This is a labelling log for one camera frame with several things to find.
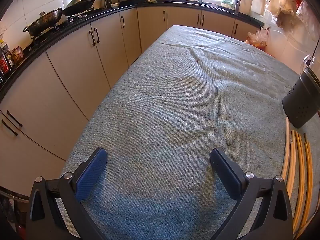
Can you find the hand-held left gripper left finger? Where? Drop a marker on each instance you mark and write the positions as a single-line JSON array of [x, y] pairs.
[[92, 170]]

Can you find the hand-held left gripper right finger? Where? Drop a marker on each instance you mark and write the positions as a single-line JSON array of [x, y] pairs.
[[225, 172]]

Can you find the row of wooden chopsticks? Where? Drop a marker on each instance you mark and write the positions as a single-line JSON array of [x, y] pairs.
[[297, 170]]

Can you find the dark grey chopstick holder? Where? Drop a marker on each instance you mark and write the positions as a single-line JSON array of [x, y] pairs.
[[301, 100]]

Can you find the row of beige cabinet doors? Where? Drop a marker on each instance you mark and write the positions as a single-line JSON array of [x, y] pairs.
[[75, 62]]

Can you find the black kitchen countertop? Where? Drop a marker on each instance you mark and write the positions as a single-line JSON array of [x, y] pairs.
[[30, 55]]

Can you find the red label sauce bottle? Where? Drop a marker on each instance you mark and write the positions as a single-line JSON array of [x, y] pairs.
[[4, 65]]

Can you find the clear glass mug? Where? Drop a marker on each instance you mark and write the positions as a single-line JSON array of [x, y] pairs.
[[307, 62]]

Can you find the patterned spice container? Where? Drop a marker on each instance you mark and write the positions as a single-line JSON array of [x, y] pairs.
[[18, 54]]

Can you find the black gas stove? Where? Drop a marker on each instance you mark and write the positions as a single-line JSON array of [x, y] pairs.
[[75, 17]]

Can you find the steel wok with food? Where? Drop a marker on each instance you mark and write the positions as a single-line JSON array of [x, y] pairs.
[[45, 21]]

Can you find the black wok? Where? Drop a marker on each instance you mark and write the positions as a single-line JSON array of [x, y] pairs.
[[77, 7]]

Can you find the small white bowl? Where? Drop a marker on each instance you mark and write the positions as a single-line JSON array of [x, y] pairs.
[[115, 5]]

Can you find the black knife holder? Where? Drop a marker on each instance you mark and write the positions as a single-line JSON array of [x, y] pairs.
[[238, 6]]

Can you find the steel kettle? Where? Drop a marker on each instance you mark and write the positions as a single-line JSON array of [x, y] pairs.
[[107, 2]]

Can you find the green and white packet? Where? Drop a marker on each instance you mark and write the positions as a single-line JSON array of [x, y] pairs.
[[227, 1]]

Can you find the white cutting board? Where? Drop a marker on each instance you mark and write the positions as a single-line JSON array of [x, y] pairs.
[[258, 2]]

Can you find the bundle of hanging plastic bags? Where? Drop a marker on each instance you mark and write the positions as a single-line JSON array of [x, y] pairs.
[[282, 5]]

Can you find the white and green rag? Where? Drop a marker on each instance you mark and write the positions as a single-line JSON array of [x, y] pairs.
[[151, 0]]

